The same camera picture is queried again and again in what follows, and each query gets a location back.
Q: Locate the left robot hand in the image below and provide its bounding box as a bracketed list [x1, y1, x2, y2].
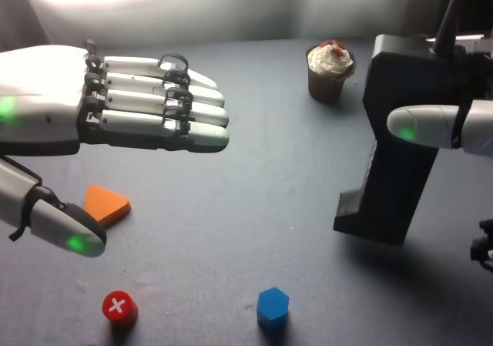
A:
[0, 39, 231, 258]

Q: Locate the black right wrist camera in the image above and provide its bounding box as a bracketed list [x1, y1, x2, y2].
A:
[469, 218, 493, 274]

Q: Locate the black handheld device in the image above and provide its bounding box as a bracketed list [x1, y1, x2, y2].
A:
[333, 0, 478, 247]

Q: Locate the white backdrop cloth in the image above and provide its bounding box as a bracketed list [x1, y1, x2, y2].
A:
[0, 0, 493, 50]

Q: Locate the toy cupcake with white frosting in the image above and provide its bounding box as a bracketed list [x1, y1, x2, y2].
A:
[306, 39, 357, 104]

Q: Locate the blue hexagon block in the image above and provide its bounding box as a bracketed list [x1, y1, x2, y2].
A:
[257, 287, 290, 330]

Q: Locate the orange triangle block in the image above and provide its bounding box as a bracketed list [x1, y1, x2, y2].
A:
[83, 184, 132, 227]

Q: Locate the grey tablecloth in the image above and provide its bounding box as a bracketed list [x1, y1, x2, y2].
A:
[0, 37, 493, 346]

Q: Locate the red cylinder block white cross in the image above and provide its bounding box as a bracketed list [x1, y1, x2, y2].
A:
[102, 290, 139, 330]

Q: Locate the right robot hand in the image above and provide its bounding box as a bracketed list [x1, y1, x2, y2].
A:
[387, 33, 493, 156]

